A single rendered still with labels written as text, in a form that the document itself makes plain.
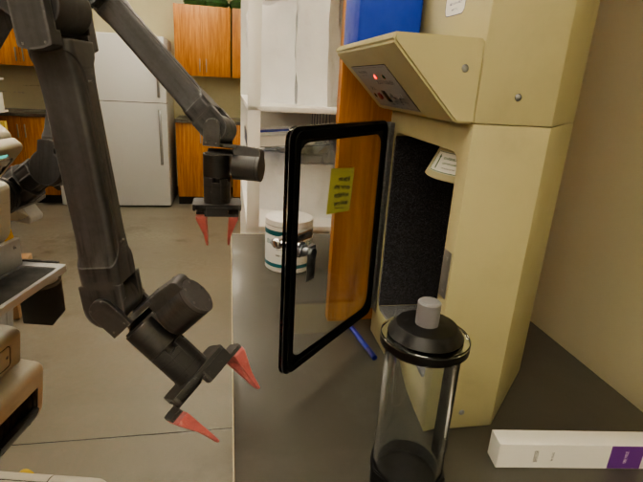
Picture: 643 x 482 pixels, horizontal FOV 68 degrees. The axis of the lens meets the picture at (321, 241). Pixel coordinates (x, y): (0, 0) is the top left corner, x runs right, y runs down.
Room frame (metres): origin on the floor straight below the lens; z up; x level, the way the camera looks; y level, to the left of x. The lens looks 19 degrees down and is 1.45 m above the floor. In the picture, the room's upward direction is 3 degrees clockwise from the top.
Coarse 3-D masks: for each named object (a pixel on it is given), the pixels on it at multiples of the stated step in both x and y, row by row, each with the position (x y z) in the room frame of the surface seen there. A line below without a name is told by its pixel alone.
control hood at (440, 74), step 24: (360, 48) 0.75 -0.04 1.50; (384, 48) 0.64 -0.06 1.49; (408, 48) 0.59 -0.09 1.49; (432, 48) 0.60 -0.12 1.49; (456, 48) 0.61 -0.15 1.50; (480, 48) 0.61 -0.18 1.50; (408, 72) 0.63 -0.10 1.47; (432, 72) 0.60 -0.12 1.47; (456, 72) 0.61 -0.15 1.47; (432, 96) 0.61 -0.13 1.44; (456, 96) 0.61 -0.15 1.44; (456, 120) 0.61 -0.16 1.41
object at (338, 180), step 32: (288, 160) 0.66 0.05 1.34; (320, 160) 0.72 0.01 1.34; (352, 160) 0.81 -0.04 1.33; (320, 192) 0.73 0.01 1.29; (352, 192) 0.81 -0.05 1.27; (320, 224) 0.73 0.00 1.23; (352, 224) 0.82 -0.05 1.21; (320, 256) 0.74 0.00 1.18; (352, 256) 0.83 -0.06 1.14; (320, 288) 0.74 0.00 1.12; (352, 288) 0.84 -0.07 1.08; (320, 320) 0.75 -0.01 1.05
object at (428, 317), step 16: (432, 304) 0.51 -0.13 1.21; (400, 320) 0.52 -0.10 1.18; (416, 320) 0.51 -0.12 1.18; (432, 320) 0.50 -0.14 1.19; (448, 320) 0.52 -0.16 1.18; (400, 336) 0.49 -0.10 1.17; (416, 336) 0.48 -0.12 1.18; (432, 336) 0.48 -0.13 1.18; (448, 336) 0.49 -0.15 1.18; (432, 352) 0.47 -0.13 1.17; (448, 352) 0.47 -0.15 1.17
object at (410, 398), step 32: (416, 352) 0.47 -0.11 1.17; (384, 384) 0.50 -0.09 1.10; (416, 384) 0.47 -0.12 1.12; (448, 384) 0.48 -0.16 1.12; (384, 416) 0.50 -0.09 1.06; (416, 416) 0.47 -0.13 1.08; (448, 416) 0.48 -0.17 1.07; (384, 448) 0.49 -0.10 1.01; (416, 448) 0.47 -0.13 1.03; (416, 480) 0.47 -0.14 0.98
